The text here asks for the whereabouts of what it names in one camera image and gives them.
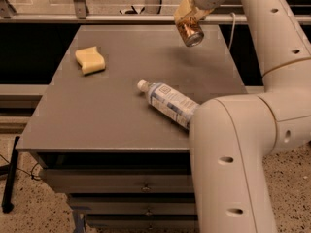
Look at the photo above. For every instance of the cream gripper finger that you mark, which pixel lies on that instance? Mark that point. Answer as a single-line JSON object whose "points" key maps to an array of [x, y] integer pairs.
{"points": [[201, 14], [185, 10]]}

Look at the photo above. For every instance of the orange soda can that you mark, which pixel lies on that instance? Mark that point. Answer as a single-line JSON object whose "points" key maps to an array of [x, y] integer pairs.
{"points": [[190, 31]]}

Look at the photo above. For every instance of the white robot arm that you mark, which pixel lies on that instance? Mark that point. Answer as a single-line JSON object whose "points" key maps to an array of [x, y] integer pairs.
{"points": [[229, 136]]}

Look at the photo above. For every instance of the clear plastic water bottle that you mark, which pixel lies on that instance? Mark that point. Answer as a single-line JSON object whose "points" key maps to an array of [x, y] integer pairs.
{"points": [[169, 101]]}

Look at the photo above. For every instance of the yellow sponge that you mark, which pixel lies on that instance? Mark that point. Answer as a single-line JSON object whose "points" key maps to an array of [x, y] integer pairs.
{"points": [[90, 60]]}

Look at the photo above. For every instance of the grey drawer cabinet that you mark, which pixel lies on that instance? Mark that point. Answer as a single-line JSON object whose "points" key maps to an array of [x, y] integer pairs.
{"points": [[101, 121]]}

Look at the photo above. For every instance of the top grey drawer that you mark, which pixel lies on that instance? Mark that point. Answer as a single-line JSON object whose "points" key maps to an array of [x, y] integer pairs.
{"points": [[120, 181]]}

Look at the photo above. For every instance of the grey drawer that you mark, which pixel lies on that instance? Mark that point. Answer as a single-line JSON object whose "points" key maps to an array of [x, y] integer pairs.
{"points": [[120, 181], [149, 205], [142, 222]]}

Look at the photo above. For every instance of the bottom grey drawer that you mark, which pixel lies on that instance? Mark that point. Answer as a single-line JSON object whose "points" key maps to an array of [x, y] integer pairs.
{"points": [[142, 222]]}

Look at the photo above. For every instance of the middle grey drawer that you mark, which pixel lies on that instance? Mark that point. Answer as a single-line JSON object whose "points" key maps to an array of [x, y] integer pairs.
{"points": [[149, 205]]}

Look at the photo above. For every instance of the black floor stand leg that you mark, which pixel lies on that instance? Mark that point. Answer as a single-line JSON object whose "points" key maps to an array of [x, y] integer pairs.
{"points": [[7, 204]]}

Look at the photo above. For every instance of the metal railing frame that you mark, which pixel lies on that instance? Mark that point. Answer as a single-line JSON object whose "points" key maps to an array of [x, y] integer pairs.
{"points": [[102, 11]]}

